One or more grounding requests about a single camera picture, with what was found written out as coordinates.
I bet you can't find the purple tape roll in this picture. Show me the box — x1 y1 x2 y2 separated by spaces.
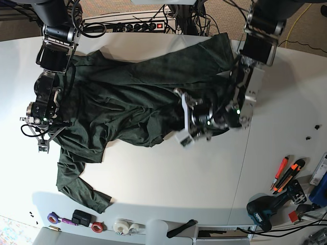
47 212 59 224

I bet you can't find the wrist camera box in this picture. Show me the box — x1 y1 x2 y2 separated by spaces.
175 130 195 148
38 145 49 154

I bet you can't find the yellow cable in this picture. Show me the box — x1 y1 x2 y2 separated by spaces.
285 2 314 48

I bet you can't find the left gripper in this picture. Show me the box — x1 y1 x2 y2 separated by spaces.
174 88 212 141

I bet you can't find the teal black cordless drill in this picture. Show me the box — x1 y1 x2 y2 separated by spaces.
246 180 307 232

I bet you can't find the blue box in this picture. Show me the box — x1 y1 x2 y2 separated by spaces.
309 174 327 207

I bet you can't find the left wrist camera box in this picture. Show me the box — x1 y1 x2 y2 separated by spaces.
175 130 195 148

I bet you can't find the black strap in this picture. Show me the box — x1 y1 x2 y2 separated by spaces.
166 219 197 239

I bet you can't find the purple marker pen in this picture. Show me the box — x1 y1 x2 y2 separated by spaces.
59 218 77 226

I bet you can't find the dark green long-sleeve t-shirt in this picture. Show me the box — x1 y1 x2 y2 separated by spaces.
55 33 233 213

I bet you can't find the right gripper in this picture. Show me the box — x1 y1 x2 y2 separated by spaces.
25 121 73 147

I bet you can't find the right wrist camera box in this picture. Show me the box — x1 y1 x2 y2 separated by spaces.
38 145 49 154

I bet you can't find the clear tape roll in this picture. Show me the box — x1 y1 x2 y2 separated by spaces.
129 223 145 234
112 219 130 235

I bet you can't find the red tape roll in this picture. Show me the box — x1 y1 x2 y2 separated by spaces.
91 222 104 233

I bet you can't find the black action camera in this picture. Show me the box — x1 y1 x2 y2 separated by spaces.
72 210 92 227

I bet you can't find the orange black utility knife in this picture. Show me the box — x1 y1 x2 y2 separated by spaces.
272 159 306 195

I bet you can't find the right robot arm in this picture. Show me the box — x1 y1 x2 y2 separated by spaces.
21 1 106 152

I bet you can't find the black power strip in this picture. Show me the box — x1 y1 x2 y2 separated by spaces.
108 22 165 33

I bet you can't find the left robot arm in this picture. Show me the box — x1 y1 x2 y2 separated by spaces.
174 1 304 147

